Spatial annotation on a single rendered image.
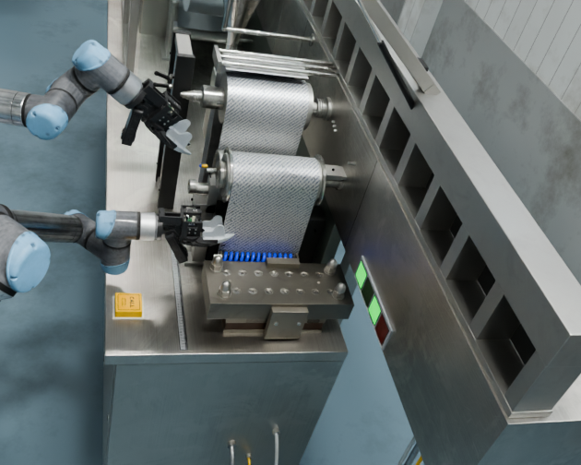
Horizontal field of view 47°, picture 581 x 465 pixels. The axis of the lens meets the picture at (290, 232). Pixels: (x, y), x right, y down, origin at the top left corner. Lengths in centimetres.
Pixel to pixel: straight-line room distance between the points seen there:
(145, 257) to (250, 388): 49
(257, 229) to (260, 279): 14
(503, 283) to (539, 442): 29
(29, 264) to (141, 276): 54
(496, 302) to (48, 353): 208
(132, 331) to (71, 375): 106
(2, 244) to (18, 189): 220
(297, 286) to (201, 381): 37
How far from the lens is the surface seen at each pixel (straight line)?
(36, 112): 153
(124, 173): 232
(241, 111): 189
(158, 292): 191
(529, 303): 113
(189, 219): 177
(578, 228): 372
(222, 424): 208
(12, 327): 302
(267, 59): 194
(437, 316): 137
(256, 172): 174
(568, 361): 112
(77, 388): 281
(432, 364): 140
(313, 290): 184
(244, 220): 181
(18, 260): 146
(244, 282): 180
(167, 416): 201
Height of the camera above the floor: 228
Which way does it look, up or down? 39 degrees down
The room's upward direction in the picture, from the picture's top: 17 degrees clockwise
